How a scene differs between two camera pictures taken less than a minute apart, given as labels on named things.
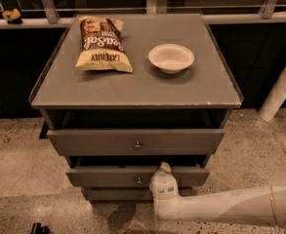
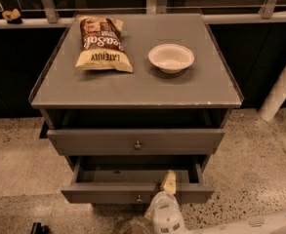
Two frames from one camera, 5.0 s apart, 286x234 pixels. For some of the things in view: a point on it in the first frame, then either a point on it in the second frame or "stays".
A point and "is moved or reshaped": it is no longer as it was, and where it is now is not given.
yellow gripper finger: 165,166 -> 169,181
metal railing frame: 157,3 stays
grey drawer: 131,176 is moved or reshaped
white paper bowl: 171,58 stays
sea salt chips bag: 102,46 stays
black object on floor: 37,228 stays
